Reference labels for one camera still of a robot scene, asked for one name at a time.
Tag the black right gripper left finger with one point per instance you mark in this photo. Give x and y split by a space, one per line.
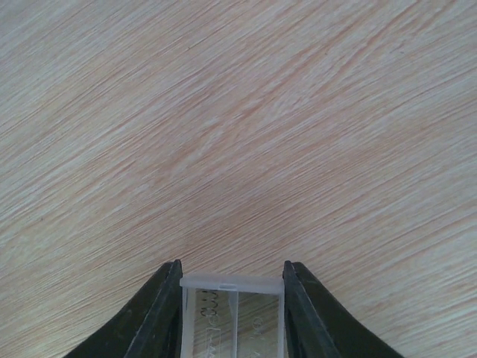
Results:
148 325

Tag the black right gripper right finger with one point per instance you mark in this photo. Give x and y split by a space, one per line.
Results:
318 325

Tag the clear plastic battery box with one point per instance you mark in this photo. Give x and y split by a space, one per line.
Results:
232 316

